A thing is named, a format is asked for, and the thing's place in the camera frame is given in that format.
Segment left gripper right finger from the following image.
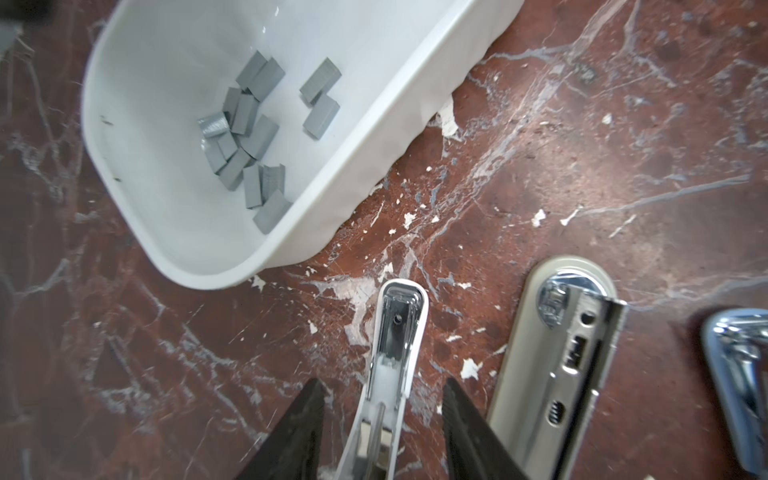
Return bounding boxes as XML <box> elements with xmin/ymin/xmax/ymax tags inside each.
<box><xmin>442</xmin><ymin>377</ymin><xmax>527</xmax><ymax>479</ymax></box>

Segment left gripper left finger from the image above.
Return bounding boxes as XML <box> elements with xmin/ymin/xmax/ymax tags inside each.
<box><xmin>236</xmin><ymin>378</ymin><xmax>326</xmax><ymax>480</ymax></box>

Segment white mini stapler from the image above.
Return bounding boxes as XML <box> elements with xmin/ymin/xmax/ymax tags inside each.
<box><xmin>334</xmin><ymin>279</ymin><xmax>429</xmax><ymax>479</ymax></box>

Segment grey staple strip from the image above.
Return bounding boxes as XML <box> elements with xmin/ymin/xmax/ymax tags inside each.
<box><xmin>240</xmin><ymin>115</ymin><xmax>279</xmax><ymax>161</ymax></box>
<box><xmin>253</xmin><ymin>190</ymin><xmax>292</xmax><ymax>235</ymax></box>
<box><xmin>247</xmin><ymin>58</ymin><xmax>285</xmax><ymax>102</ymax></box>
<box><xmin>303</xmin><ymin>93</ymin><xmax>340</xmax><ymax>140</ymax></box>
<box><xmin>197</xmin><ymin>112</ymin><xmax>230</xmax><ymax>138</ymax></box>
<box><xmin>243</xmin><ymin>164</ymin><xmax>263</xmax><ymax>209</ymax></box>
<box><xmin>299</xmin><ymin>58</ymin><xmax>342</xmax><ymax>106</ymax></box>

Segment white oval tray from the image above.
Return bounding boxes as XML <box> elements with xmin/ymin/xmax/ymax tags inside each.
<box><xmin>81</xmin><ymin>1</ymin><xmax>522</xmax><ymax>290</ymax></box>

